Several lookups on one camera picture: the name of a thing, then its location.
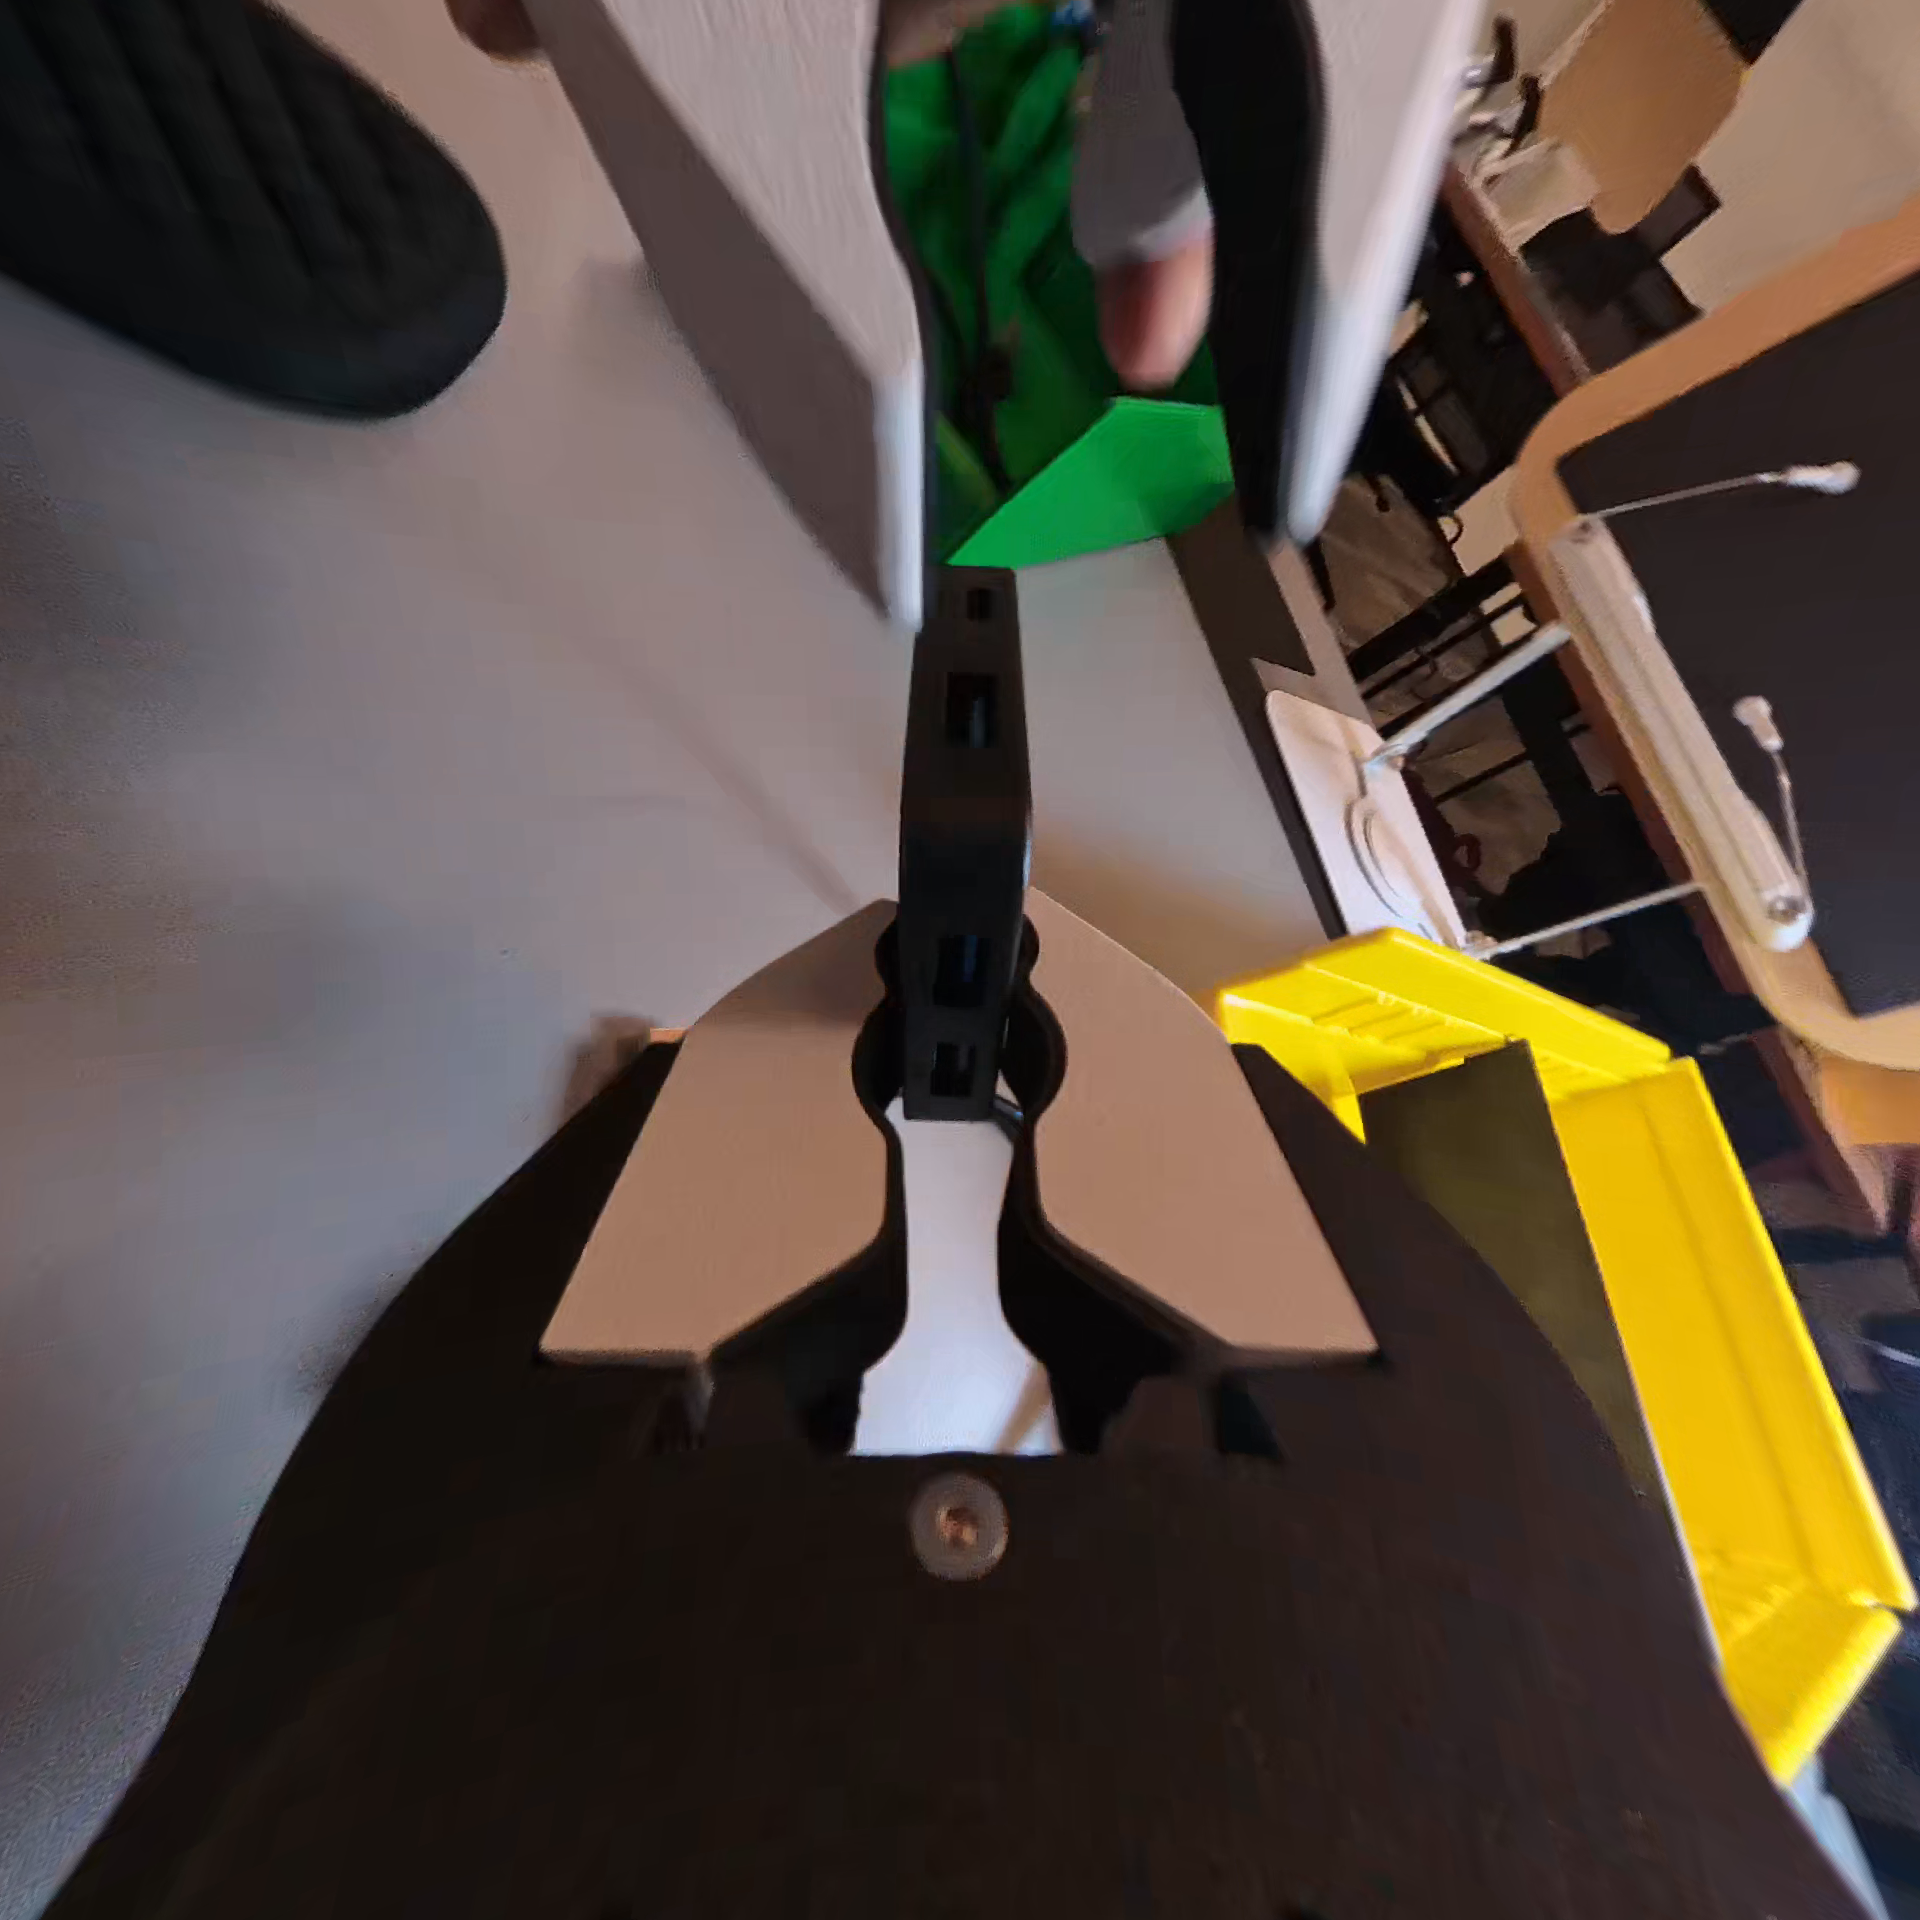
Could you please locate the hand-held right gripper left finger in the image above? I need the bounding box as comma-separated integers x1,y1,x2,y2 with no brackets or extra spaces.
536,895,909,1366

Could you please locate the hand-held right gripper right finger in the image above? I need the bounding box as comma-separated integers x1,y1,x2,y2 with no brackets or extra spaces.
1017,884,1379,1365

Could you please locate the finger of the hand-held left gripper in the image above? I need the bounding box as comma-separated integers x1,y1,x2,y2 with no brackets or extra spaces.
525,0,943,628
1171,0,1489,543

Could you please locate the multiport hub adapter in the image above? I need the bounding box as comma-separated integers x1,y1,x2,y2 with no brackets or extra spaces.
895,566,1039,1126

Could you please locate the yellow plastic bin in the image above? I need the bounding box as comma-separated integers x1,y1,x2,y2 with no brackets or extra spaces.
1216,928,1920,1788

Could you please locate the person's left hand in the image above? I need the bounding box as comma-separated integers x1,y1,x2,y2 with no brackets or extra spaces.
1070,0,1221,396

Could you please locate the green plastic bin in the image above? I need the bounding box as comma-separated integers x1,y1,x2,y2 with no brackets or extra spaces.
883,0,1238,571

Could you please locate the white clamp plate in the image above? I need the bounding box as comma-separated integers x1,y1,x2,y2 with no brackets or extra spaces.
1263,689,1469,950

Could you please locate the metal rod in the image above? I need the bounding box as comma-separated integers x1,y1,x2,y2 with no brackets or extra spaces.
1467,881,1710,960
1361,622,1577,779

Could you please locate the black woven pad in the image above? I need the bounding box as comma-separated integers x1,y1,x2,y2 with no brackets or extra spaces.
0,0,510,422

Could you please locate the white bar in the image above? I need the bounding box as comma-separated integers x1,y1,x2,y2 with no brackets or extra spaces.
1557,520,1819,956

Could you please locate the thin wire with white tip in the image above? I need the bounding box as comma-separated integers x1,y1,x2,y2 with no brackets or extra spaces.
1572,460,1865,529
1728,695,1815,905

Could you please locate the wooden furniture frame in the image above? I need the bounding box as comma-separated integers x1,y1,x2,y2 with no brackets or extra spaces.
1747,1036,1920,1238

